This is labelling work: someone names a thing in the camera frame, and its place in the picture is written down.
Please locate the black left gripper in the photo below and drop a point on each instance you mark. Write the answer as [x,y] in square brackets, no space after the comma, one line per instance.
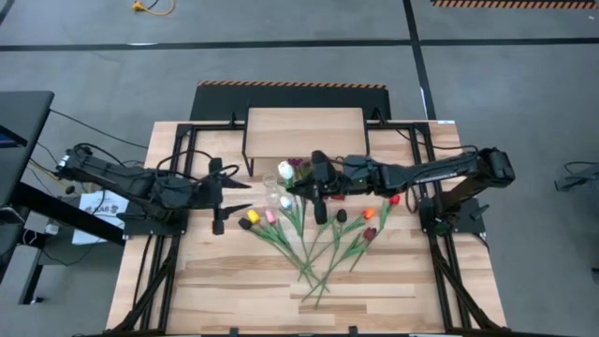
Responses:
[216,196]

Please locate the purple flower bunch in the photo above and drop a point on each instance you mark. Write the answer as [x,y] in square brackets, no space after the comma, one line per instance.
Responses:
[297,164]

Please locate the white paper sheet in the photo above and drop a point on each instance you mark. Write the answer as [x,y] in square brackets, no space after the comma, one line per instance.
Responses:
[100,208]

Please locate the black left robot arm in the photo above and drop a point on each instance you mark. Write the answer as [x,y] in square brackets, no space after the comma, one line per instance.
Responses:
[121,178]

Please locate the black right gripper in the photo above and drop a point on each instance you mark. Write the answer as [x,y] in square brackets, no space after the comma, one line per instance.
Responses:
[323,182]

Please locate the orange tulip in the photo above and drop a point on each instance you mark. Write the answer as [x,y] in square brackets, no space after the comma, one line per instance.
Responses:
[369,214]

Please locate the maroon tulip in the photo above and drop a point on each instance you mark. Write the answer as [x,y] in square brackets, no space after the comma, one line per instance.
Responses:
[370,234]

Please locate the dark grey desk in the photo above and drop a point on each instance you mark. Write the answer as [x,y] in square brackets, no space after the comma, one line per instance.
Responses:
[23,140]

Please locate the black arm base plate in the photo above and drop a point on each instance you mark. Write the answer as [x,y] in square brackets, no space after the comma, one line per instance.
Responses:
[140,227]
[468,220]

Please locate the pink tulip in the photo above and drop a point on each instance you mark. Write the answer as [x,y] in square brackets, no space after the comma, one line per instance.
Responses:
[270,217]

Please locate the black floor mat striped edge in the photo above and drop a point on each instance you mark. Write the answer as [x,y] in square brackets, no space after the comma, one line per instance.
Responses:
[290,100]

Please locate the raised wooden shelf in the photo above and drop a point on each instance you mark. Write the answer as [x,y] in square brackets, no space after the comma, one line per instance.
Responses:
[304,133]

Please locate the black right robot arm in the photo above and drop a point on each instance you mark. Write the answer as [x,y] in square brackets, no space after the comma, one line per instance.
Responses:
[435,171]

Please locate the white power adapter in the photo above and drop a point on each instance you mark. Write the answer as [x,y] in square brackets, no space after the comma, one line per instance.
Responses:
[51,229]

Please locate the yellow tulip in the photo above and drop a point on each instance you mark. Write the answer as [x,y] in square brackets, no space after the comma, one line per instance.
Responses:
[253,216]

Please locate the red glass vase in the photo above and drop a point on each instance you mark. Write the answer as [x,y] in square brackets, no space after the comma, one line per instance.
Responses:
[337,197]

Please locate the black metal table frame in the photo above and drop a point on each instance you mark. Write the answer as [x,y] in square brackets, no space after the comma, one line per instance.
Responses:
[210,126]

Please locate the red tulip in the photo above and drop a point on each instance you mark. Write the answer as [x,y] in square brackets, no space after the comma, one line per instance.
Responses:
[394,200]

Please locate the clear glass vase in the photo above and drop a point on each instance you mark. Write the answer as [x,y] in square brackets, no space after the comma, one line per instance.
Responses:
[270,187]

